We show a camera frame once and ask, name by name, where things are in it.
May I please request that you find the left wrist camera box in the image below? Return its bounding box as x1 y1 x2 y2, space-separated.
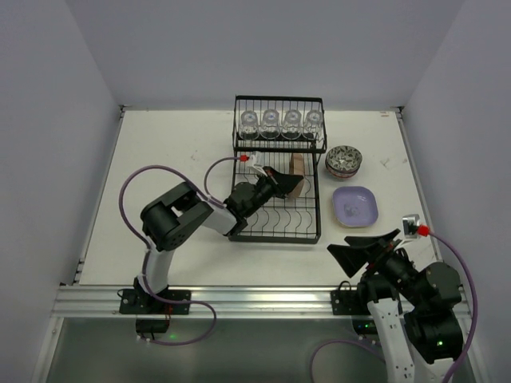
245 152 266 176

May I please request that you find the black wire dish rack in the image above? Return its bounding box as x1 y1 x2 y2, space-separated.
231 95 327 244

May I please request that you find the blue patterned bowl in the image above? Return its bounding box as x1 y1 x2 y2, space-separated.
325 164 358 180

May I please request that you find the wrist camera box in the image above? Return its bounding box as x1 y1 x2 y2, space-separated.
245 152 266 176
402 214 430 239

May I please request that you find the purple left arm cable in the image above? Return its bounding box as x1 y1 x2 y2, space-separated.
119 156 248 346

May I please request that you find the black white leaf bowl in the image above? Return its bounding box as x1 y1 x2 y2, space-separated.
326 145 362 172

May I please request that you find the clear drinking glass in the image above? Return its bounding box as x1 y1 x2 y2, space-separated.
238 110 259 140
281 109 302 140
303 110 323 140
259 109 280 140

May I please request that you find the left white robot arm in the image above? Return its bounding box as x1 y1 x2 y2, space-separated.
137 166 304 297

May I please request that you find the aluminium mounting rail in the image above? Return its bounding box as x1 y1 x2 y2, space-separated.
50 285 334 319

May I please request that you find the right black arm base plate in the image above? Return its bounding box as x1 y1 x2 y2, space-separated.
330 281 370 316

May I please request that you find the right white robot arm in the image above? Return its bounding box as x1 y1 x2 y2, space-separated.
327 229 464 382

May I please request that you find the brown square plate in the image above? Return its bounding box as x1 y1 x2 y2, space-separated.
288 153 305 199

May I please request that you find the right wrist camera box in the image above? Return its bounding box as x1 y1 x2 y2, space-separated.
402 214 430 239

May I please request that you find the purple square plate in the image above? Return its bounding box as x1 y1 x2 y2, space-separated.
332 186 379 228

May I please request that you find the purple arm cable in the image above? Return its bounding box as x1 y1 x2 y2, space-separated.
310 229 479 383
119 156 248 346

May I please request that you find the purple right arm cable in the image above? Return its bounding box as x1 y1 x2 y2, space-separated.
310 229 479 383

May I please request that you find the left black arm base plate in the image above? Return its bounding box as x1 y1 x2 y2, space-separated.
117 288 192 315

